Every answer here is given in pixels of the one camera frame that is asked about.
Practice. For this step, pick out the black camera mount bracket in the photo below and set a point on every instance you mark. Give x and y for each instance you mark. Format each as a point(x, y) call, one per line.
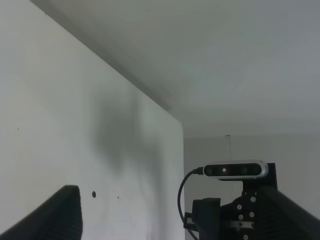
point(210, 220)

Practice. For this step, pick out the silver depth camera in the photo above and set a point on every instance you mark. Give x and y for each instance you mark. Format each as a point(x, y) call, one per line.
point(236, 169)

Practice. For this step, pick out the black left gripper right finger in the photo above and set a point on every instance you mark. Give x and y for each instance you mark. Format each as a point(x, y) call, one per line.
point(279, 218)

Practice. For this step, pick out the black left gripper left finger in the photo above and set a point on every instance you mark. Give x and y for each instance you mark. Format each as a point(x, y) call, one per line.
point(58, 218)

